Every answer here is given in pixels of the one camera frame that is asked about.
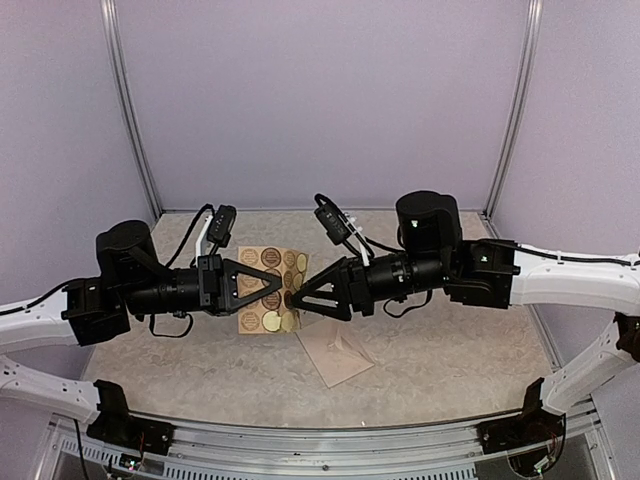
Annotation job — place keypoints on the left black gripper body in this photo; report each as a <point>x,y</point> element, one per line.
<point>209,269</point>

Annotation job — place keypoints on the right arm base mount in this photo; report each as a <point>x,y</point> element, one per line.
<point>531,425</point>

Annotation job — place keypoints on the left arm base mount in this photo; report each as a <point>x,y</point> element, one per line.
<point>116,425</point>

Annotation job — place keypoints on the aluminium frame post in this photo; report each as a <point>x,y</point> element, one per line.
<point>517,108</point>
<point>109,14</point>

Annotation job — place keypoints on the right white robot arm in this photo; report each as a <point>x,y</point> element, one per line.
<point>433,254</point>

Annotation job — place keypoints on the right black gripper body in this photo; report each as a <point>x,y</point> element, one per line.
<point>361,297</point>

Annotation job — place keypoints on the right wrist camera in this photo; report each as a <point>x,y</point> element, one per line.
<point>341,229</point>

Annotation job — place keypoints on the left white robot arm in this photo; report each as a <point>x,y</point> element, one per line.
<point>86,311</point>

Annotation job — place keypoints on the left aluminium frame post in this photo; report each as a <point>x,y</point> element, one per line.
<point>109,14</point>

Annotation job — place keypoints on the wax seal sticker sheet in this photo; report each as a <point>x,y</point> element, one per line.
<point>273,313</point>

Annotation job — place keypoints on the pink envelope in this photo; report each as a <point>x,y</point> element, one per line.
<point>335,351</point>

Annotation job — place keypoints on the right aluminium frame post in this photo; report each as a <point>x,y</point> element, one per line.
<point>517,108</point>

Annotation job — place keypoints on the front aluminium rail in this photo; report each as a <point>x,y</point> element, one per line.
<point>450,450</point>

